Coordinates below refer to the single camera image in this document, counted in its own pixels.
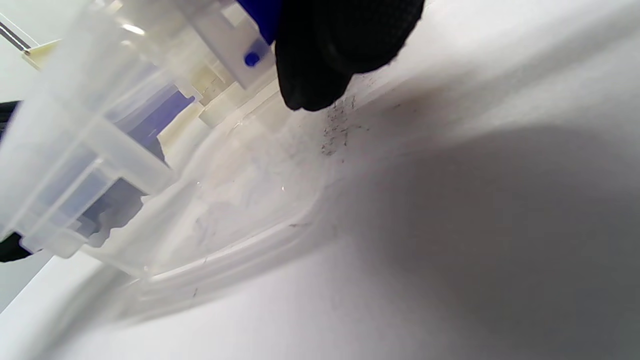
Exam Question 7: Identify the person's right hand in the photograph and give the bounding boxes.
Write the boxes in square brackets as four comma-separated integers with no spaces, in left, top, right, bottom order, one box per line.
[274,0,426,112]

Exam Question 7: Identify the person's left hand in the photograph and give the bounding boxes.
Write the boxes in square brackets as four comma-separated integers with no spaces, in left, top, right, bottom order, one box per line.
[0,100,33,263]

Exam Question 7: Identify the clear plastic box blue clips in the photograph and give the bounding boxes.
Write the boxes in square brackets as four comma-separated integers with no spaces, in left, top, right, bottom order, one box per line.
[0,0,361,326]

